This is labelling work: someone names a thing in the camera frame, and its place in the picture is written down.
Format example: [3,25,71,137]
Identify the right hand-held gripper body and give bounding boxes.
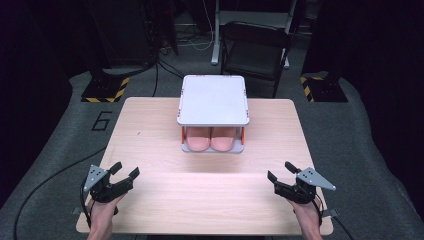
[273,166,337,205]

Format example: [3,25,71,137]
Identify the grey shoe rack orange legs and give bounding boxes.
[176,74,251,155]

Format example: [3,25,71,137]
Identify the white cable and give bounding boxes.
[179,0,216,52]

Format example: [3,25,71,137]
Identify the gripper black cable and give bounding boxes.
[313,193,355,240]
[79,179,93,229]

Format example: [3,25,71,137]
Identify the yellow black striped stand base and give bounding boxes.
[299,75,349,104]
[80,75,131,104]

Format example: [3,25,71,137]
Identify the black cable bundle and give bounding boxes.
[151,46,186,98]

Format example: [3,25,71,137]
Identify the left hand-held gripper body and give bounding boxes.
[82,164,135,205]

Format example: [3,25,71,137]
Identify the person's right hand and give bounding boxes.
[287,198,322,232]

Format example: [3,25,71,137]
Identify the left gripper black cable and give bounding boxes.
[79,179,93,229]

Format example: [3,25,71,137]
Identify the person's left hand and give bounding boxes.
[87,194,126,232]

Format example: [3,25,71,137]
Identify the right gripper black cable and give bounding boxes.
[313,193,355,240]

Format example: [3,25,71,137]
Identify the black folding chair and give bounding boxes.
[220,20,292,99]

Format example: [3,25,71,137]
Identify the long black floor cable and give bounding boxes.
[12,145,108,240]

